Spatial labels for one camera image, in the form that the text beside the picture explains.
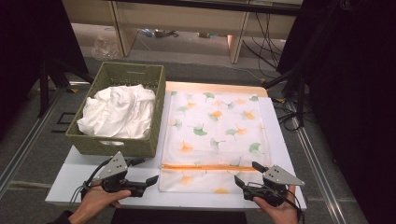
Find beige wooden desk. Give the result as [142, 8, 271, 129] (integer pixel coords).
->
[61, 0, 304, 65]

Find person's left hand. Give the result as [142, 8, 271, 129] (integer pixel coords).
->
[68, 185, 132, 224]

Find hanging black cables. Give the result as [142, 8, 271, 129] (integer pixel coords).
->
[242, 12, 283, 72]

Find clear plastic bag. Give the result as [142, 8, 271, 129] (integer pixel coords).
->
[91, 32, 121, 62]

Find leaf print white pillowcase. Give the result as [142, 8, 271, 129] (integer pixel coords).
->
[158, 90, 273, 195]

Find person's dark clothing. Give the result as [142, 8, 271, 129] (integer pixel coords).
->
[110, 207, 249, 224]

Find metal floor rail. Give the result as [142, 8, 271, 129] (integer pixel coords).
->
[0, 81, 82, 198]
[286, 96, 348, 224]

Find black floor cables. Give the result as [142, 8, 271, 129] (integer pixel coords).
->
[273, 97, 307, 133]

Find bundle of cables on floor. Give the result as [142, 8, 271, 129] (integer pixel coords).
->
[137, 28, 180, 39]

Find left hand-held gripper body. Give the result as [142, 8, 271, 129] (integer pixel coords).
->
[92, 151, 147, 198]

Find white cloth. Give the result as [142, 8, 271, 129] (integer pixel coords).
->
[77, 83, 156, 140]

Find black curtain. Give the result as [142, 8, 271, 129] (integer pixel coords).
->
[0, 0, 91, 138]
[276, 0, 396, 224]

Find green woven basket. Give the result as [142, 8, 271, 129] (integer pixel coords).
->
[64, 61, 167, 158]

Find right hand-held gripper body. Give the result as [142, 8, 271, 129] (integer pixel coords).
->
[243, 164, 306, 208]

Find person's right hand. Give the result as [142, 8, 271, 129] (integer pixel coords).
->
[253, 186, 300, 224]

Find black metal stand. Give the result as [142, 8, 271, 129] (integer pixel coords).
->
[36, 58, 95, 119]
[263, 0, 344, 129]

